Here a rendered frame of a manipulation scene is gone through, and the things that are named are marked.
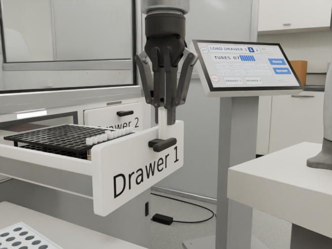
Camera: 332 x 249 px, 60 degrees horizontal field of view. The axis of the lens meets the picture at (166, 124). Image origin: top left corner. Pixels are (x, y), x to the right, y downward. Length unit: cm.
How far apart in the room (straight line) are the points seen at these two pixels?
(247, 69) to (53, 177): 111
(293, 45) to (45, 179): 381
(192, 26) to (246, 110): 104
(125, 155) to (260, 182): 28
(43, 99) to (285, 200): 60
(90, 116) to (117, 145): 43
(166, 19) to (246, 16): 171
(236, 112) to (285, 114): 200
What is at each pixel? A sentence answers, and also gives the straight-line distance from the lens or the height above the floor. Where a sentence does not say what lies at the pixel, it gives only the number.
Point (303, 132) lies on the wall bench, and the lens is 345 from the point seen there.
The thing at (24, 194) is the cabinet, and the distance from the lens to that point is 80.
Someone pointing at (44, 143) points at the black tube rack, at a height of 90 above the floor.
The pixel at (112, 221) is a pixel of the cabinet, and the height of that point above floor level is 52.
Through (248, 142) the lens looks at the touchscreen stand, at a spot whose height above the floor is 69.
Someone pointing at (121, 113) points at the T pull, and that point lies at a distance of 93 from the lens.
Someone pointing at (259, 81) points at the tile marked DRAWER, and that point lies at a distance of 143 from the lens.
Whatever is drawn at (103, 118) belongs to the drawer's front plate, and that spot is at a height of 90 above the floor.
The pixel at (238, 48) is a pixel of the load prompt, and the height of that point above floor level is 116.
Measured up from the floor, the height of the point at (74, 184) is 85.
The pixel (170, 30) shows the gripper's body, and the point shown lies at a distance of 52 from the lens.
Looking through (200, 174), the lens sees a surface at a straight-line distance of 241.
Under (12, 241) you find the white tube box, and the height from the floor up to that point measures 80.
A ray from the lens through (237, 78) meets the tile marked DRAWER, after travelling 137.
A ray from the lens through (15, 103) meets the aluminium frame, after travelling 75.
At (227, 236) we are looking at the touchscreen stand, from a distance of 168.
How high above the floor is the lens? 103
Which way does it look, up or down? 10 degrees down
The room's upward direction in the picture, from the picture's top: straight up
